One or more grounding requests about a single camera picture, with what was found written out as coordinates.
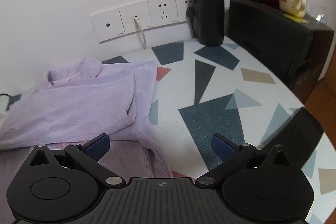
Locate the lavender knit sweater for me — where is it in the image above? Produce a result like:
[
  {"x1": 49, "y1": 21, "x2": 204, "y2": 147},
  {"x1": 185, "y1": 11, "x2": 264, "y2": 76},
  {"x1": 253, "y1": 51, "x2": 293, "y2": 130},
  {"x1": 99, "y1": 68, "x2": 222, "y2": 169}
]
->
[{"x1": 1, "y1": 57, "x2": 172, "y2": 180}]

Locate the geometric patterned tablecloth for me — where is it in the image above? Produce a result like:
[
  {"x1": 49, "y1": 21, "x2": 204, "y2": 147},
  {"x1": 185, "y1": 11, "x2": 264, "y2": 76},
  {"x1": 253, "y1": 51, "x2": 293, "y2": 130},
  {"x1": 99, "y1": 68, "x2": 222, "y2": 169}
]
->
[{"x1": 0, "y1": 36, "x2": 336, "y2": 224}]

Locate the black speaker box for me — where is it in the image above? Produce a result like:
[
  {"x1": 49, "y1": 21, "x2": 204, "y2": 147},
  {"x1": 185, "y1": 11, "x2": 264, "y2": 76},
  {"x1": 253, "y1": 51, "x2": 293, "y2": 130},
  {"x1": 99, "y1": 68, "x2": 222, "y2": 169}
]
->
[{"x1": 228, "y1": 0, "x2": 334, "y2": 103}]

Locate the cream floral mug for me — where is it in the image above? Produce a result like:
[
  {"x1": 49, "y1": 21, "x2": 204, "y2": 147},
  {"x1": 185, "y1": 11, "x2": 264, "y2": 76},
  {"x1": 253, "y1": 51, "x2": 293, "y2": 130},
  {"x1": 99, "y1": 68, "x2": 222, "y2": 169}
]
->
[{"x1": 279, "y1": 0, "x2": 308, "y2": 18}]

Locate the black water bottle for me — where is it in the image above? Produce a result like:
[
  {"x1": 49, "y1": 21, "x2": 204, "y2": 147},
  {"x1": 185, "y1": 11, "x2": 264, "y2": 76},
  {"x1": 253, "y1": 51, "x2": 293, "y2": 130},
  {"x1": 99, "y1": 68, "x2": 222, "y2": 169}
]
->
[{"x1": 193, "y1": 0, "x2": 225, "y2": 47}]

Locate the black looped cable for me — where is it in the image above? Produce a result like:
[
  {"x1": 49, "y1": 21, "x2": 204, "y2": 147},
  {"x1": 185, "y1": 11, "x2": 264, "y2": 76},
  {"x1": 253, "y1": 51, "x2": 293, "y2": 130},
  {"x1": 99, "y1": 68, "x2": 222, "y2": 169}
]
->
[{"x1": 0, "y1": 93, "x2": 12, "y2": 111}]

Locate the white wall outlet panel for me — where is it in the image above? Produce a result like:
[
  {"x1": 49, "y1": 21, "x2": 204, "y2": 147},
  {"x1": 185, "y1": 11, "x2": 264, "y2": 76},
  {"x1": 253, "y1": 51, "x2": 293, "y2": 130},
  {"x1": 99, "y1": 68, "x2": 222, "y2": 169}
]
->
[{"x1": 91, "y1": 0, "x2": 193, "y2": 43}]

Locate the white charging cable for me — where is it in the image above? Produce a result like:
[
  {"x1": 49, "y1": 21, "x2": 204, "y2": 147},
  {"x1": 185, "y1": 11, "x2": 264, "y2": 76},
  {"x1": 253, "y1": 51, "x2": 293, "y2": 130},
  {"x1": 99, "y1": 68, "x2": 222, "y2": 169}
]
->
[{"x1": 133, "y1": 14, "x2": 148, "y2": 50}]

